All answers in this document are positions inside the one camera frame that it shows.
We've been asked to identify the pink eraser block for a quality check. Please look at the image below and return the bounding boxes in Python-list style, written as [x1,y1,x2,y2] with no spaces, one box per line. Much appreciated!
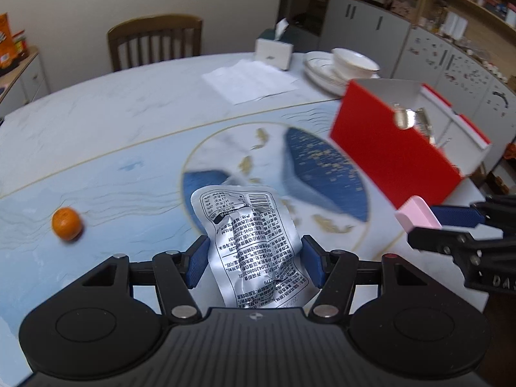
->
[394,196,442,233]

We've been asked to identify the silver foil pouch black text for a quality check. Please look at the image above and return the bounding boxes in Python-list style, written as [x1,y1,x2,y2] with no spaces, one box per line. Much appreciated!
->
[191,185,317,308]

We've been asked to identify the orange tangerine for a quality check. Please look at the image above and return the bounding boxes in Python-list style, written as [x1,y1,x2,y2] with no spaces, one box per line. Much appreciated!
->
[52,207,83,242]

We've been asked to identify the gold snack wrapper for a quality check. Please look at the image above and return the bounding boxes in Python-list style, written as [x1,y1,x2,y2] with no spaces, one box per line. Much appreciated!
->
[393,104,436,145]

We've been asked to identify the red white cardboard box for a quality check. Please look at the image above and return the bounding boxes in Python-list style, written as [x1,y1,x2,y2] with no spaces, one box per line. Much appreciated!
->
[330,79,491,208]

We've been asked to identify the white porcelain bowl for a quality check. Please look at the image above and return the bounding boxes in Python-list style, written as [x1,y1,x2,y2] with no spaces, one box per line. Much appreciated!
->
[332,48,381,80]

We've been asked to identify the stacked white plates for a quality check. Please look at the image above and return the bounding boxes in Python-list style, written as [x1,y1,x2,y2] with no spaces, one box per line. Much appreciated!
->
[303,51,380,97]

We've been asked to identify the white paper napkin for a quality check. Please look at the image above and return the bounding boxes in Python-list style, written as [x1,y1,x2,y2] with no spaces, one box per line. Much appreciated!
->
[202,59,297,105]

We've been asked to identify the wooden shelf unit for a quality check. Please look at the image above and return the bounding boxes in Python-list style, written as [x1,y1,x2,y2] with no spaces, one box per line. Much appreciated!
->
[414,0,515,78]

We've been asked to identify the green white tissue box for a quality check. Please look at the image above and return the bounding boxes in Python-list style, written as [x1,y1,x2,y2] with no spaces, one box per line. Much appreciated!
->
[254,18,294,71]

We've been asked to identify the white side cabinet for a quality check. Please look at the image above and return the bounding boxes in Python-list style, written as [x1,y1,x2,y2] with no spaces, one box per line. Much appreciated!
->
[0,46,51,117]

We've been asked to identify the brown wooden chair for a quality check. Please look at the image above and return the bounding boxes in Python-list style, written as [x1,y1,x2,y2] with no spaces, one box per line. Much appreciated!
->
[107,13,203,72]

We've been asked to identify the orange snack bag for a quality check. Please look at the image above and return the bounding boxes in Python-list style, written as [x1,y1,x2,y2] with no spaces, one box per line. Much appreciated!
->
[0,13,17,72]

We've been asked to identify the white grey wall cabinet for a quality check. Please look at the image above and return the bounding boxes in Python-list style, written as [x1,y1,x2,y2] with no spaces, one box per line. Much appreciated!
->
[318,0,515,170]

